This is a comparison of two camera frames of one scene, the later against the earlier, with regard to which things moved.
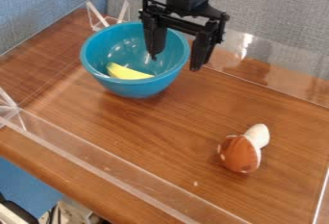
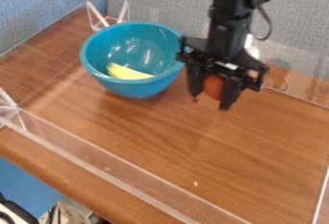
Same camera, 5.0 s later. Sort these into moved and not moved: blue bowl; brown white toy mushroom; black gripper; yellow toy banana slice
Moved: brown white toy mushroom; black gripper
Not moved: blue bowl; yellow toy banana slice
